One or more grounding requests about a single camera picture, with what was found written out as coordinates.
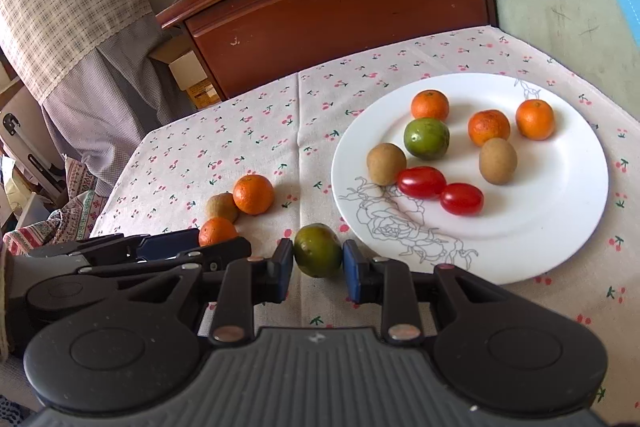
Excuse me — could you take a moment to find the brown wooden cabinet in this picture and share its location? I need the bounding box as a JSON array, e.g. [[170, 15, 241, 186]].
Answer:
[[156, 0, 501, 100]]

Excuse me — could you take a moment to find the green lime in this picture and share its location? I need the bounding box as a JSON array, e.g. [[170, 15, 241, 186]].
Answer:
[[293, 223, 344, 278], [404, 117, 450, 160]]

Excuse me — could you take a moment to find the open cardboard box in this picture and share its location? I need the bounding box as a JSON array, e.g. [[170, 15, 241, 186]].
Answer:
[[150, 34, 221, 110]]

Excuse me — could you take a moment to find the cherry print tablecloth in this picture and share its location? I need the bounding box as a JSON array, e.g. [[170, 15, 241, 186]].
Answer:
[[87, 24, 640, 408]]

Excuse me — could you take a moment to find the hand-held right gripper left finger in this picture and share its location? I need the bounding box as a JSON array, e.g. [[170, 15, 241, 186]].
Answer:
[[100, 238, 296, 345]]

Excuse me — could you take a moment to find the white plate with flower drawing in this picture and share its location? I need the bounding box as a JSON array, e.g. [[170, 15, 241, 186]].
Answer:
[[331, 72, 610, 286]]

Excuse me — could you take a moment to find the striped patterned cloth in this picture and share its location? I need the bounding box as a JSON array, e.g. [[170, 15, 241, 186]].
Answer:
[[2, 157, 111, 258]]

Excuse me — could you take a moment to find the brown kiwi plate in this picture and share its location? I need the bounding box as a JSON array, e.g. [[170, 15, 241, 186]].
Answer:
[[366, 143, 408, 186], [479, 137, 518, 184]]

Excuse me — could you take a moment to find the small orange mandarin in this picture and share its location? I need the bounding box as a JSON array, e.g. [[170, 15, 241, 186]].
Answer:
[[411, 90, 450, 122], [198, 217, 239, 248], [233, 174, 275, 215], [515, 99, 556, 141]]

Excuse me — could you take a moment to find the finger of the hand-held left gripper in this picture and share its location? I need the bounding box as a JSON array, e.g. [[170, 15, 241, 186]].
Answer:
[[27, 228, 202, 264], [82, 237, 252, 280]]

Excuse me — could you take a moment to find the brown longan fruit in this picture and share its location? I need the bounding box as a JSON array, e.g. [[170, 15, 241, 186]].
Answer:
[[205, 192, 239, 224]]

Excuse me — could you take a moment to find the person's patterned clothing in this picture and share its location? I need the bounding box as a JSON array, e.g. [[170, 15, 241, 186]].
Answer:
[[0, 394, 36, 427]]

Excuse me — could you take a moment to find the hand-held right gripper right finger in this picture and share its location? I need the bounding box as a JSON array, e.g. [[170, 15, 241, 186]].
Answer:
[[341, 239, 506, 348]]

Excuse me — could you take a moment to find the dark orange mandarin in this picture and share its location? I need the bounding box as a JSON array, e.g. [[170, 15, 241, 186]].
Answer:
[[468, 109, 511, 146]]

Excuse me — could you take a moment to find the pale green bed sheet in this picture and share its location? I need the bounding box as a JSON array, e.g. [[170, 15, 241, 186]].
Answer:
[[487, 0, 640, 112]]

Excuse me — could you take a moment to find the red cherry tomato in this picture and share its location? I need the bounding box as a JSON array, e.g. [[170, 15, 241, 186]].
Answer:
[[440, 183, 485, 216], [396, 166, 447, 199]]

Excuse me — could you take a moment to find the grey checked cloth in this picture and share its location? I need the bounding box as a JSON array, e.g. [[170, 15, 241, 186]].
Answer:
[[40, 14, 196, 198]]

